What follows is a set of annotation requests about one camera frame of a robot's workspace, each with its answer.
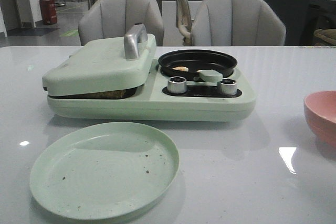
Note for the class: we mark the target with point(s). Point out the orange shrimp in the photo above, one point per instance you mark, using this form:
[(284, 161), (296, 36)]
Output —
[(181, 68)]

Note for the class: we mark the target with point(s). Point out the green sandwich maker lid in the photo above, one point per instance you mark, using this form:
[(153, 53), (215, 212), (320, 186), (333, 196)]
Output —
[(120, 63)]

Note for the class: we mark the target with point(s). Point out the pink bowl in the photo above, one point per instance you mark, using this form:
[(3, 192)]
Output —
[(319, 110)]

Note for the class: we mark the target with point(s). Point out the bread slice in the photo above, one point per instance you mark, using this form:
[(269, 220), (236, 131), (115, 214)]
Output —
[(117, 94)]

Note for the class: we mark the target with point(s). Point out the green breakfast maker base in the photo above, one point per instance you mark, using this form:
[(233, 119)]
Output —
[(150, 103)]

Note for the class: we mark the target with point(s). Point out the left silver knob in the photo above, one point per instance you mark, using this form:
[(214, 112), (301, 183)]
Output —
[(177, 85)]

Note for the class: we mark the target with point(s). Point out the silver knob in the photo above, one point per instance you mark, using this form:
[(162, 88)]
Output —
[(177, 85), (227, 87)]

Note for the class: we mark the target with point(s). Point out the black frying pan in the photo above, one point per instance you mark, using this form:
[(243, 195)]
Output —
[(218, 65)]

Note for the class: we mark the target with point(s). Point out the right silver knob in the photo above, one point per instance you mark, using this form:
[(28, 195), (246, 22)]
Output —
[(227, 87)]

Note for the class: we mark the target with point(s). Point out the beige office chair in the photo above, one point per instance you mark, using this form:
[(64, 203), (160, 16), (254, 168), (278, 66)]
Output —
[(183, 21)]

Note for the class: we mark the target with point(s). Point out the light green plate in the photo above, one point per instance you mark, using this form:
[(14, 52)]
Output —
[(105, 171)]

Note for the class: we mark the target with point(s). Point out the right grey armchair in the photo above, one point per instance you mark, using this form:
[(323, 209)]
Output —
[(237, 23)]

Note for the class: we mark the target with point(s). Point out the grey armchair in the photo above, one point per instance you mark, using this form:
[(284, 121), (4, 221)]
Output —
[(113, 18), (237, 23)]

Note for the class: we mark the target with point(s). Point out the left grey armchair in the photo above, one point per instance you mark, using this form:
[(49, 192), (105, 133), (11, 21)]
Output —
[(113, 18)]

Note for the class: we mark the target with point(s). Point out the red trash bin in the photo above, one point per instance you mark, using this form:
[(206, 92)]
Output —
[(48, 12)]

